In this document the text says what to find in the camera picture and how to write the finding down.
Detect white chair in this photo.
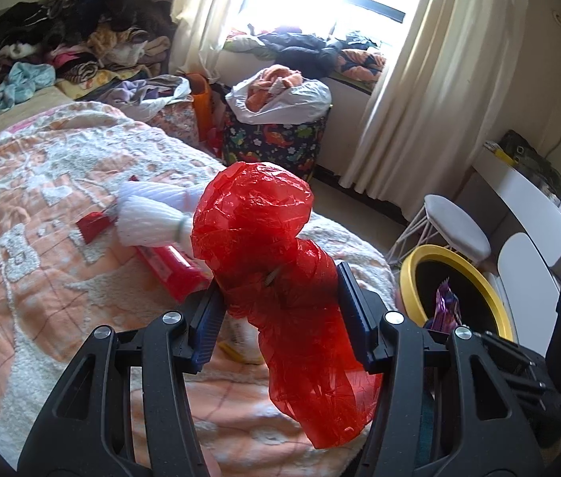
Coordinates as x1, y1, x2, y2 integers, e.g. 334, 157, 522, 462
484, 233, 561, 349

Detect red plastic bag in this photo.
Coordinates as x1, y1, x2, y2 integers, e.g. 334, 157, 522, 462
191, 160, 385, 450

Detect white lavender clothes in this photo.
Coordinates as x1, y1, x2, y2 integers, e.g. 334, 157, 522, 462
96, 74, 192, 120

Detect yellow box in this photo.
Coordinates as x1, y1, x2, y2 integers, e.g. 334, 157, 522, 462
484, 142, 516, 166

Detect yellow trash bin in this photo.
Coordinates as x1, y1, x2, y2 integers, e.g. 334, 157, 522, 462
400, 244, 514, 343

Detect white plastic bag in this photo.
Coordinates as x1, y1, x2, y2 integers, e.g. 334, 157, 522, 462
225, 78, 333, 125

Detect orange clothes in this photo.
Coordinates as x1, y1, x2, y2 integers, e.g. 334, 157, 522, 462
245, 64, 306, 110

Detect dinosaur print laundry basket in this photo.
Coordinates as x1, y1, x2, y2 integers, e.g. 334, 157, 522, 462
221, 104, 333, 184

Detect dark bag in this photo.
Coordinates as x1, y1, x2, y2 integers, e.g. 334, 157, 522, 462
501, 130, 561, 194

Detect long red packet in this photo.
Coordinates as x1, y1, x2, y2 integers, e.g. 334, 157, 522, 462
134, 243, 214, 303

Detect clothes on window sill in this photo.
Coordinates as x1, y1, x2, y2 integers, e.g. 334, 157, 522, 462
223, 22, 388, 83

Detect purple snack packet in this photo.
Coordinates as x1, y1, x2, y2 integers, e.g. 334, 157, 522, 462
424, 278, 462, 336

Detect orange bag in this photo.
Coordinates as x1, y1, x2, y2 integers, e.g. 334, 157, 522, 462
186, 74, 214, 142

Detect white wire stool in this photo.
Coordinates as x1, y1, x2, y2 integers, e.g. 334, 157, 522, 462
387, 194, 492, 266

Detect yellow white wrapper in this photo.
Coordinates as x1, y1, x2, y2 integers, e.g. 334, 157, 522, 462
218, 318, 266, 366

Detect white desk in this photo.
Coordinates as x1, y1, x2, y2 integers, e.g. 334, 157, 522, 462
474, 149, 561, 269

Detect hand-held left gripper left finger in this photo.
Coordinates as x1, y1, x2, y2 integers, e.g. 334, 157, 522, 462
17, 291, 226, 477

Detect light blue cloth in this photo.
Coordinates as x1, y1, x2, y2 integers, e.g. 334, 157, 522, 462
0, 62, 57, 119

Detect cream curtain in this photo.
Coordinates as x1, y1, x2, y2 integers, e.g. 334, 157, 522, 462
337, 0, 532, 209
171, 0, 281, 83

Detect pile of clothes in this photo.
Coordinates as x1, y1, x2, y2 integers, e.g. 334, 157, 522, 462
0, 0, 177, 120

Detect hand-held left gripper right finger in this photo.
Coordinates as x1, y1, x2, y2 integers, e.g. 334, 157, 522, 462
335, 261, 547, 477

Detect floral fabric bag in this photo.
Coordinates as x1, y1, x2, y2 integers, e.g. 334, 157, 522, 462
148, 99, 202, 150

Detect orange white blanket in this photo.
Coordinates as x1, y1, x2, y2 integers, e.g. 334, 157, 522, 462
0, 102, 400, 477

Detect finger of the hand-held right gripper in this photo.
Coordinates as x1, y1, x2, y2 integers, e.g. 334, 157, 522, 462
481, 332, 561, 450

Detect white foam net sleeve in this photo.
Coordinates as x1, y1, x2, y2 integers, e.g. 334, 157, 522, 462
114, 181, 202, 249

